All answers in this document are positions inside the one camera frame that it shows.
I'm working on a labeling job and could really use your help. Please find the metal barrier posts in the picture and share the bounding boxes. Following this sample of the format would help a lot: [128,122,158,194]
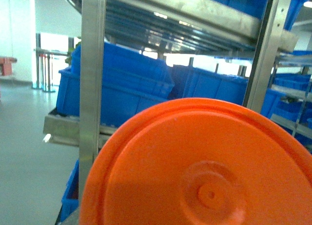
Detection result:
[32,33,75,93]

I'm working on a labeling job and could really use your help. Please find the stainless steel shelf rack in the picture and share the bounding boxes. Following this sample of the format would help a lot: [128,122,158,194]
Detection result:
[42,0,312,225]

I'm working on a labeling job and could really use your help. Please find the red metal frame table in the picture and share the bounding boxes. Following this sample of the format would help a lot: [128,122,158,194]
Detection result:
[0,56,18,76]

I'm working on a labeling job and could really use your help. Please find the blue plastic crate right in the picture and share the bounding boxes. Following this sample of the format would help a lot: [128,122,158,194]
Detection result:
[169,65,248,105]

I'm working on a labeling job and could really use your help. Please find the blue plastic crate left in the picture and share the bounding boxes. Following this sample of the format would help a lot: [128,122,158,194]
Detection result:
[56,42,175,127]

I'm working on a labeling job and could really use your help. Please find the blue plastic crate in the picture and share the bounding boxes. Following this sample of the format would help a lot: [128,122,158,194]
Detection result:
[169,65,248,105]
[56,42,175,127]

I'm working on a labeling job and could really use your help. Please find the blue crate lower shelf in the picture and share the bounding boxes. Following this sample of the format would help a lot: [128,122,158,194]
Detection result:
[60,160,79,222]

